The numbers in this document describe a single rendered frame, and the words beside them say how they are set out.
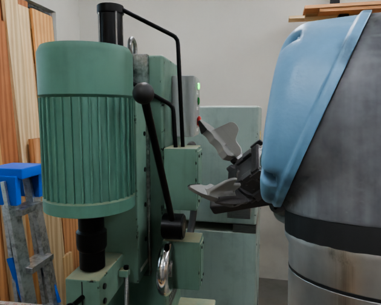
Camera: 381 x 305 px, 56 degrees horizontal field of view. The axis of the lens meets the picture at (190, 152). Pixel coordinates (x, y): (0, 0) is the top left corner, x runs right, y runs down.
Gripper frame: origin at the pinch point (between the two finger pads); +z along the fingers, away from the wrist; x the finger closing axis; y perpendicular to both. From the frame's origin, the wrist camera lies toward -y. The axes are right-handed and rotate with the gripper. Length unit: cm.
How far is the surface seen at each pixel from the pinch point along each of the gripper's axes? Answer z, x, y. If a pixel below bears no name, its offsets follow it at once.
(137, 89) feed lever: 12.5, -3.7, 2.8
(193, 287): -24.6, 4.7, -33.7
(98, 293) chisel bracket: -1.0, 15.3, -29.3
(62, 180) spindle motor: 14.9, 3.7, -17.4
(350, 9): -94, -183, -3
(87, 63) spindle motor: 20.7, -9.3, -2.4
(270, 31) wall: -83, -225, -57
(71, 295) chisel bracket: 2.9, 15.8, -33.2
